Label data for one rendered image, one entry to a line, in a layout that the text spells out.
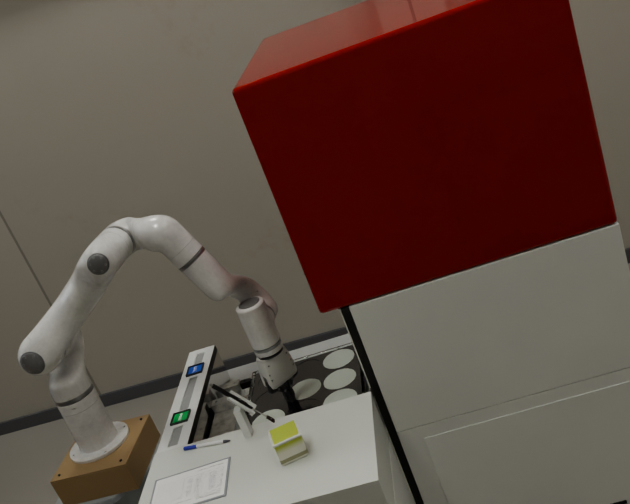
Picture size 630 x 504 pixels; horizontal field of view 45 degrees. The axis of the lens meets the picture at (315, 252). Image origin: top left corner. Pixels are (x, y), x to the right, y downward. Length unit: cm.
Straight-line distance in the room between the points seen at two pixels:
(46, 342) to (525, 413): 132
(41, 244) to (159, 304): 72
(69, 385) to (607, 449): 152
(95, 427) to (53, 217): 212
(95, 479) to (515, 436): 121
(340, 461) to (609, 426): 76
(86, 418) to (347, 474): 92
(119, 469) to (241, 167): 204
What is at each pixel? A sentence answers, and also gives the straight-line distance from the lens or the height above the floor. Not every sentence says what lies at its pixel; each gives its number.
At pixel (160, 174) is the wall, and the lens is 410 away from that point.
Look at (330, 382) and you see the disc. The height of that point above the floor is 90.
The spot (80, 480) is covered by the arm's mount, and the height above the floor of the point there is 90.
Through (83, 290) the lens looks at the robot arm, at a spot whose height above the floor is 142.
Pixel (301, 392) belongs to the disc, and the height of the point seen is 90.
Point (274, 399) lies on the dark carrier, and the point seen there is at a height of 90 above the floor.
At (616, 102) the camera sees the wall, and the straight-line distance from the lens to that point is 402.
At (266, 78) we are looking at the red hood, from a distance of 174.
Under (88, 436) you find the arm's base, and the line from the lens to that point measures 245.
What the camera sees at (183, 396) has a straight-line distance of 243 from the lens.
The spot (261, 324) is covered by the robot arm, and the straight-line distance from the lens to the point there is 211.
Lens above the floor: 207
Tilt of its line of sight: 21 degrees down
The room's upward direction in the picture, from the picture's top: 21 degrees counter-clockwise
